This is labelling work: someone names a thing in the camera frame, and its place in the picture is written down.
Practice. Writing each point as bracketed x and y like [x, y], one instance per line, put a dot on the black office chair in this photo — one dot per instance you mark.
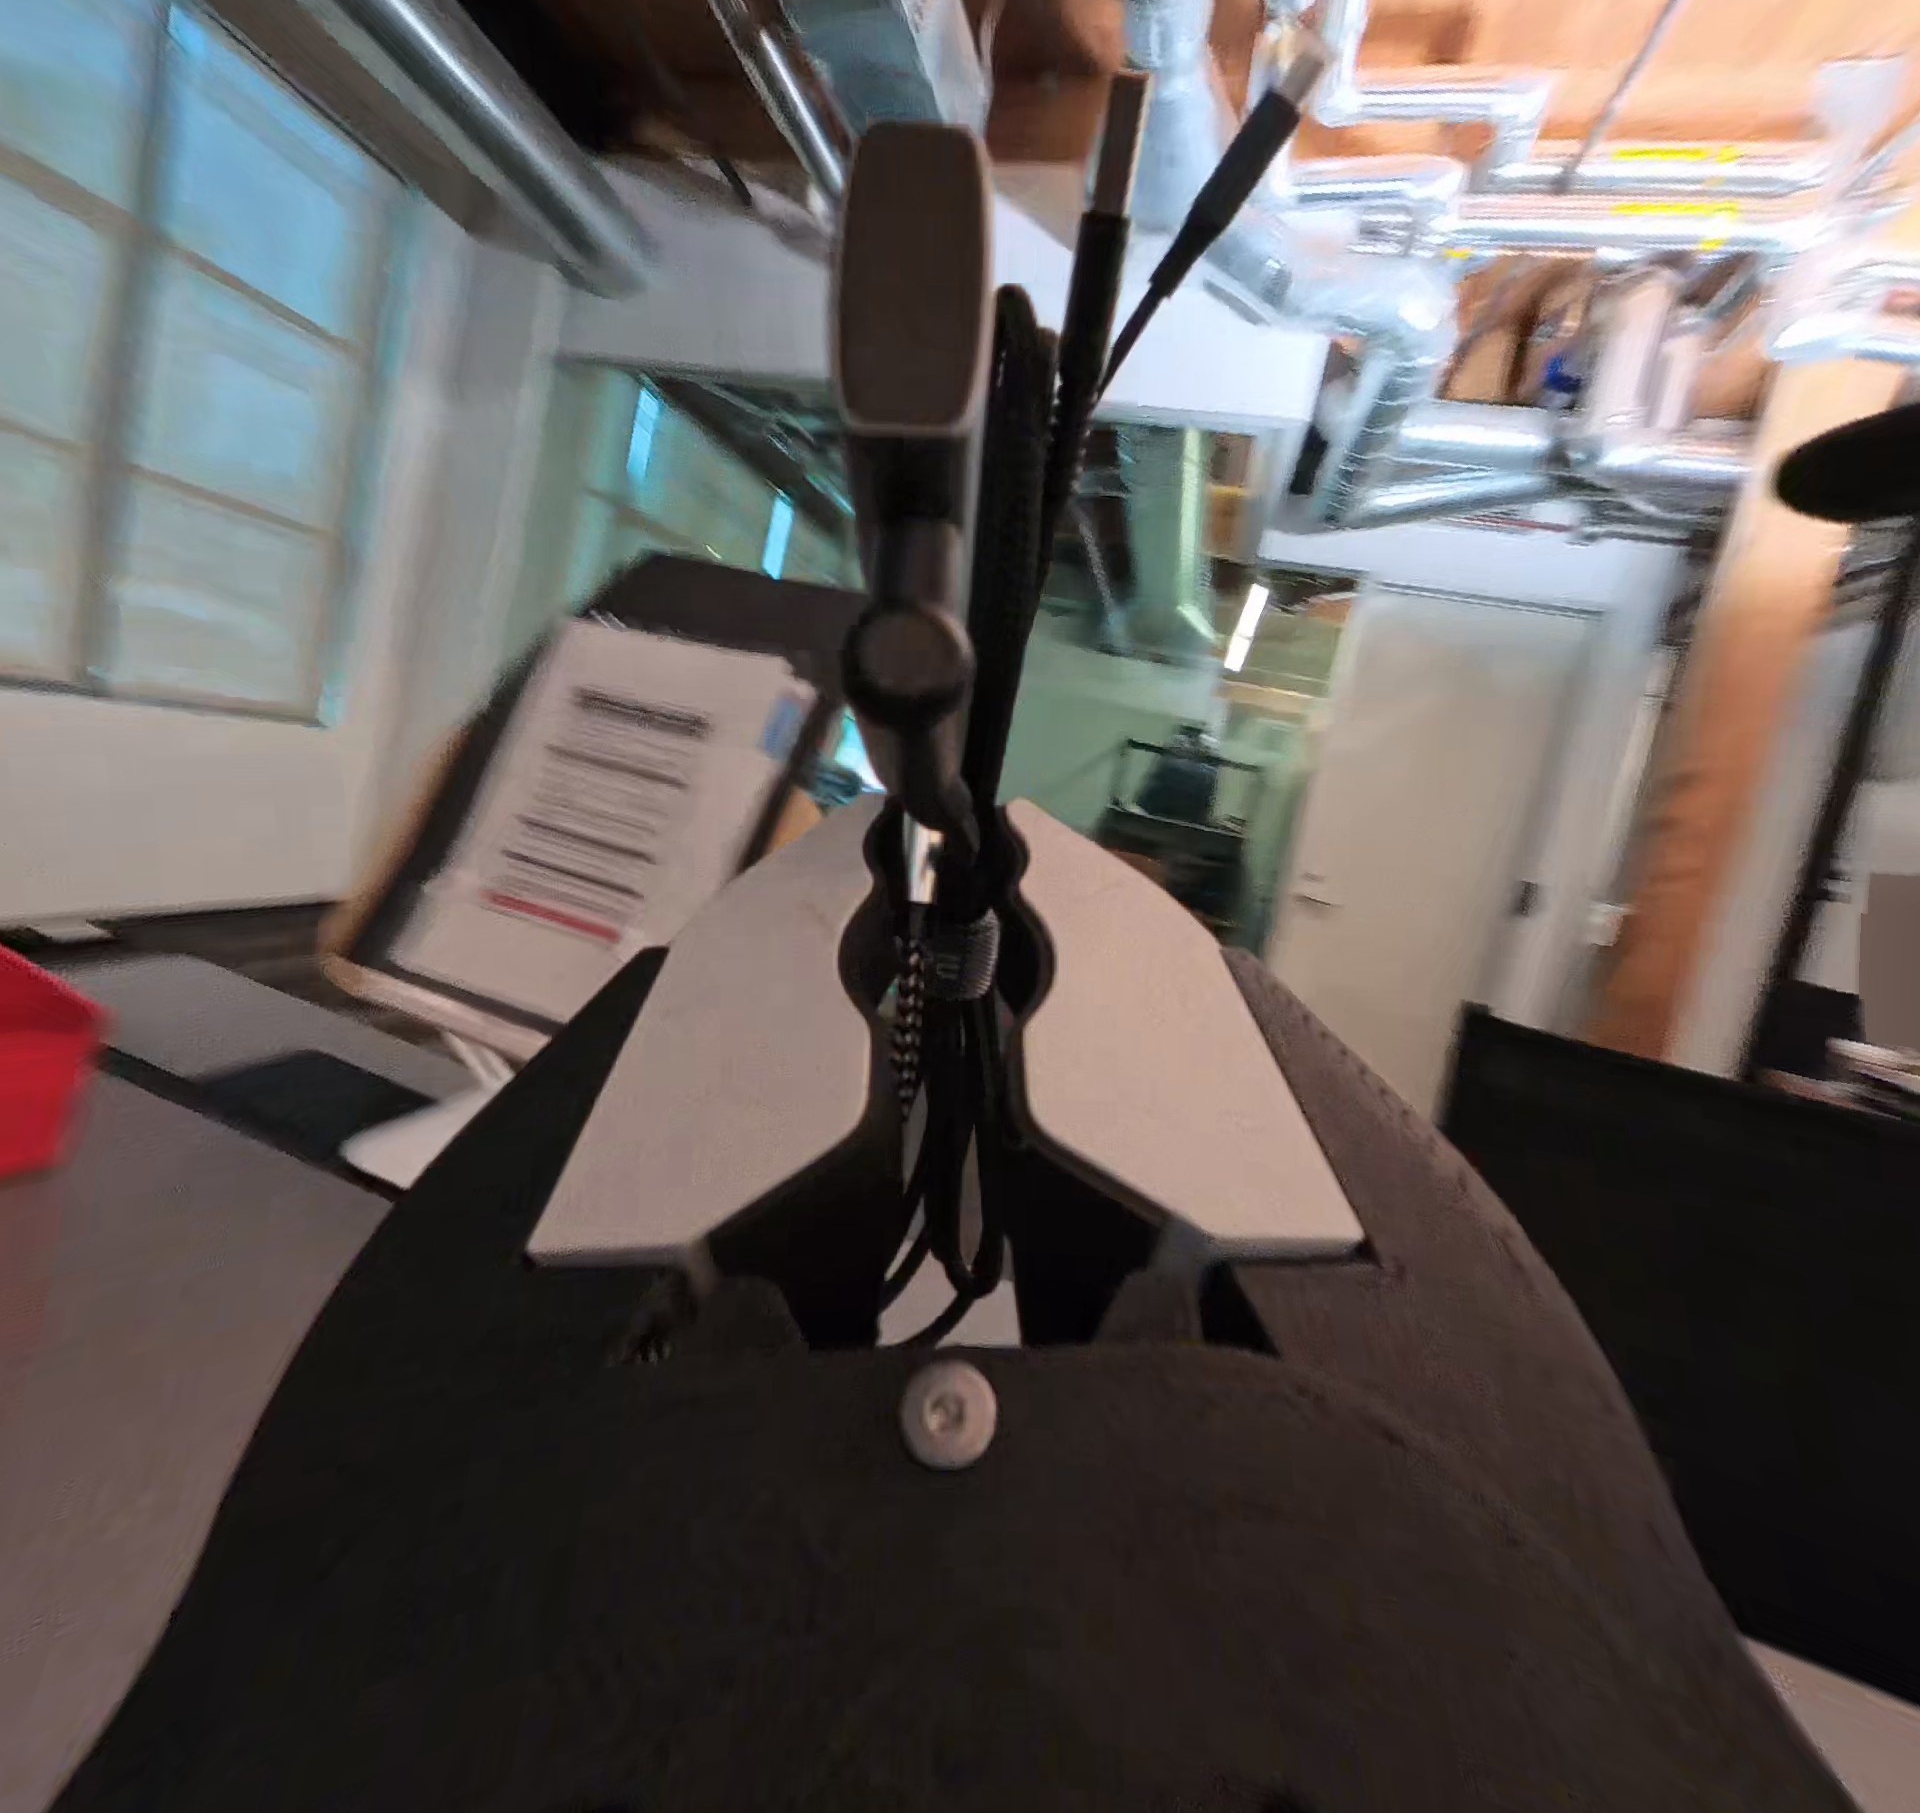
[1680, 1319]

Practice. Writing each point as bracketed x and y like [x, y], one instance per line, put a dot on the cluster of silver ceiling pipes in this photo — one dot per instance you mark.
[1502, 193]

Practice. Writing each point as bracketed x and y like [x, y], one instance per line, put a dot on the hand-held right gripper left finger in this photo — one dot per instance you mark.
[736, 1064]

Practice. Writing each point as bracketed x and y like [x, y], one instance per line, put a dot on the silver ventilation duct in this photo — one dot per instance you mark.
[450, 89]

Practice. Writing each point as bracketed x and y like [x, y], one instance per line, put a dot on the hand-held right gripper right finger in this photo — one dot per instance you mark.
[1171, 1078]

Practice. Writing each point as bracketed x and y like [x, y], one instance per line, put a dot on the red plastic bin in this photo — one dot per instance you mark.
[44, 1078]

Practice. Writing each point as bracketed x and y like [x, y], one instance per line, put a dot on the wooden pillar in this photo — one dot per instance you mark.
[1724, 720]

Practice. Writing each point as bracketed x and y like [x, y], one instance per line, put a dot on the dark grey usb hub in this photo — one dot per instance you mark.
[916, 282]

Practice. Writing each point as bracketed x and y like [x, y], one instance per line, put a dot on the large paned window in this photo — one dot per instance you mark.
[226, 494]

